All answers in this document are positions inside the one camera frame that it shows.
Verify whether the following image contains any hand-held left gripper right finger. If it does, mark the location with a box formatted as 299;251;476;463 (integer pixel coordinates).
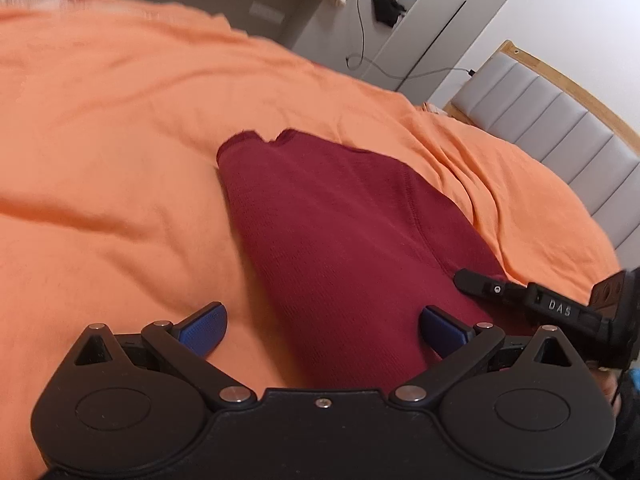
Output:
389;305;572;411

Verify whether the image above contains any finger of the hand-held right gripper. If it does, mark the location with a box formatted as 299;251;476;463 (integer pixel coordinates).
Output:
452;268;532;311

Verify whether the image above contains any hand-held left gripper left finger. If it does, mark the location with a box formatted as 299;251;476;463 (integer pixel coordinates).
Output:
74;301;258;411

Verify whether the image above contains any maroon long-sleeved sweater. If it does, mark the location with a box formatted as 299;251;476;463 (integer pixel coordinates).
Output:
216;129;531;393

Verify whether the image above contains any grey padded headboard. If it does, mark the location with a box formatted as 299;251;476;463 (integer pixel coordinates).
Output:
442;40;640;256

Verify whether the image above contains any orange duvet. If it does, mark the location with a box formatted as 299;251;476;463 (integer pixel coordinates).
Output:
0;0;623;466

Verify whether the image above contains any tall grey cabinet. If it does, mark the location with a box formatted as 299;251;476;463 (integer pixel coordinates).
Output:
292;0;543;106

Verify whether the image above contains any black garment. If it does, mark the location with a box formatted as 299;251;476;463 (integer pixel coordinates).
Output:
372;0;407;26

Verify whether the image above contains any black cable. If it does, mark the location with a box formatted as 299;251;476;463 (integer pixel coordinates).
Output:
345;0;476;81

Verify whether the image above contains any white wall socket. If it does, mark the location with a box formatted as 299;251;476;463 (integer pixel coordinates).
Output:
250;2;286;24

